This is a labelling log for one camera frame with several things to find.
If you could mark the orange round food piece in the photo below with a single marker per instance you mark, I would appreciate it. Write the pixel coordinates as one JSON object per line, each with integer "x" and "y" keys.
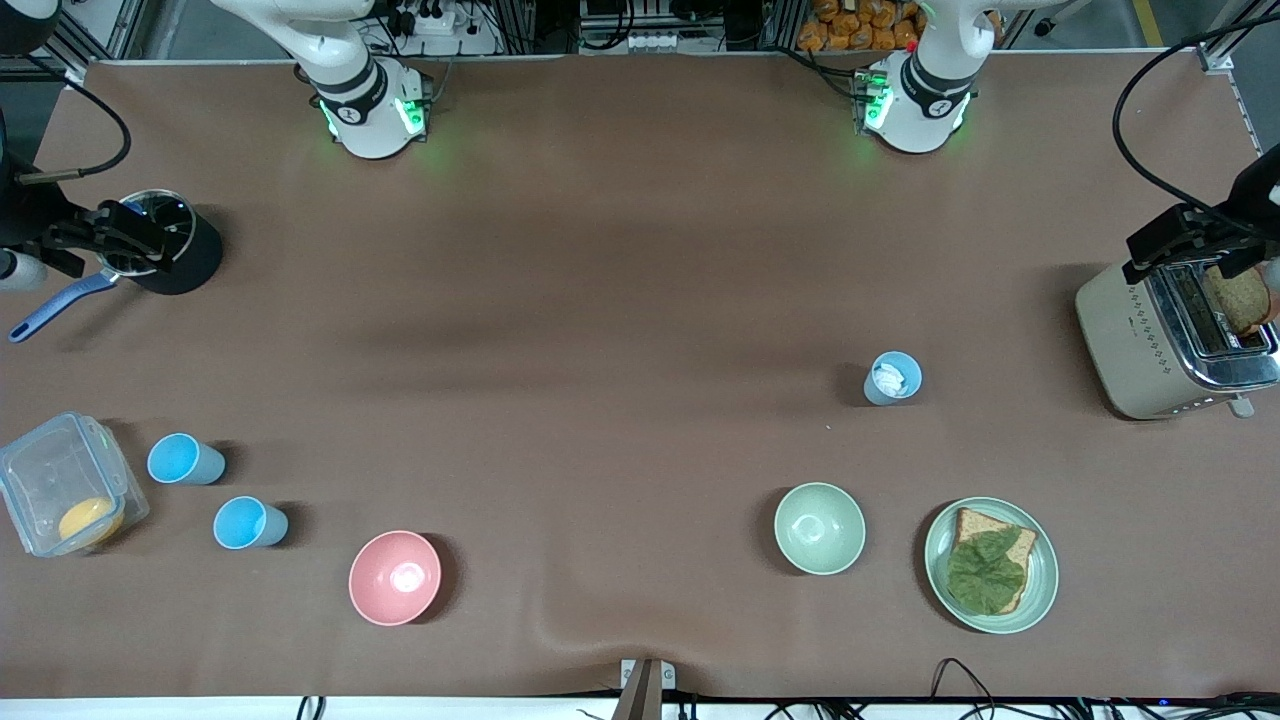
{"x": 88, "y": 520}

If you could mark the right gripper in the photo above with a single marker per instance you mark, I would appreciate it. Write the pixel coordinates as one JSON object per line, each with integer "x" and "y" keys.
{"x": 24, "y": 215}

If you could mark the blue cup with white tissue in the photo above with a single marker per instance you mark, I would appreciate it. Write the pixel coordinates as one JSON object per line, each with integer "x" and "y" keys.
{"x": 893, "y": 378}

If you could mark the black pot with glass lid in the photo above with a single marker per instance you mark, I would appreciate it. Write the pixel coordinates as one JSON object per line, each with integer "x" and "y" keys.
{"x": 178, "y": 245}

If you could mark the pale green bowl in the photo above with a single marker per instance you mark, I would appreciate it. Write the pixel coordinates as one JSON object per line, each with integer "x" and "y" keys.
{"x": 819, "y": 528}

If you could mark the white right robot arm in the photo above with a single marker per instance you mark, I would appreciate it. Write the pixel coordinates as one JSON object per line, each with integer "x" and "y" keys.
{"x": 362, "y": 92}

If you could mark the brown bread slice with crust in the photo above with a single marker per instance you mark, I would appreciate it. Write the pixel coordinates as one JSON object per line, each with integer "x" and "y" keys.
{"x": 1005, "y": 522}

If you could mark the pale green plate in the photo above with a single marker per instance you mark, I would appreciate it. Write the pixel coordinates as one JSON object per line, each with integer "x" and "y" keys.
{"x": 1040, "y": 575}

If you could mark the beige and chrome toaster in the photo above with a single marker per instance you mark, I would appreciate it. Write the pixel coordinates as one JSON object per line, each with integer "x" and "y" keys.
{"x": 1135, "y": 345}

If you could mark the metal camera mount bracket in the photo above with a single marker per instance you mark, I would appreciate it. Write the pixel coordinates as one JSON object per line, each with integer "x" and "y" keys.
{"x": 646, "y": 685}

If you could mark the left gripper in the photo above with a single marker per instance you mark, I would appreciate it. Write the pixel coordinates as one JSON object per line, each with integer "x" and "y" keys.
{"x": 1254, "y": 196}

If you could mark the green lettuce leaf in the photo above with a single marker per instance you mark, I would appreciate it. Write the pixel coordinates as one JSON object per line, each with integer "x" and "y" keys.
{"x": 985, "y": 575}

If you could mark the clear plastic lunch box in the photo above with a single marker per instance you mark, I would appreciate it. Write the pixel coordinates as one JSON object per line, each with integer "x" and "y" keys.
{"x": 62, "y": 490}

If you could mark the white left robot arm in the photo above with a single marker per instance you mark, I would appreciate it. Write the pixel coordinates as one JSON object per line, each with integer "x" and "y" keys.
{"x": 922, "y": 95}

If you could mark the bag of orange snacks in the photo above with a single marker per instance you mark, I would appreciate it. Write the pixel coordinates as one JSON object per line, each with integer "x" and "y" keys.
{"x": 860, "y": 25}

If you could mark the brown toast slice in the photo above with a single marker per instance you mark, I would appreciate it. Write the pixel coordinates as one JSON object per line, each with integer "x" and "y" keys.
{"x": 1240, "y": 298}

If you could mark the white power strip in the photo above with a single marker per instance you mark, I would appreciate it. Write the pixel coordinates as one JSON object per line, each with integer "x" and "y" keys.
{"x": 640, "y": 40}

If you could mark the plain blue cup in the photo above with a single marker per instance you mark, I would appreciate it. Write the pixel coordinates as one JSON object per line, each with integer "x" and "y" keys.
{"x": 246, "y": 523}
{"x": 182, "y": 460}

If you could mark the aluminium corner frame bracket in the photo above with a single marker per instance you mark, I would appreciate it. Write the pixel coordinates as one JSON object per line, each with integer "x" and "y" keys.
{"x": 1216, "y": 55}

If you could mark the pink bowl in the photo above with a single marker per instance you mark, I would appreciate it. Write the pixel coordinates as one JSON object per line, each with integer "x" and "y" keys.
{"x": 394, "y": 578}

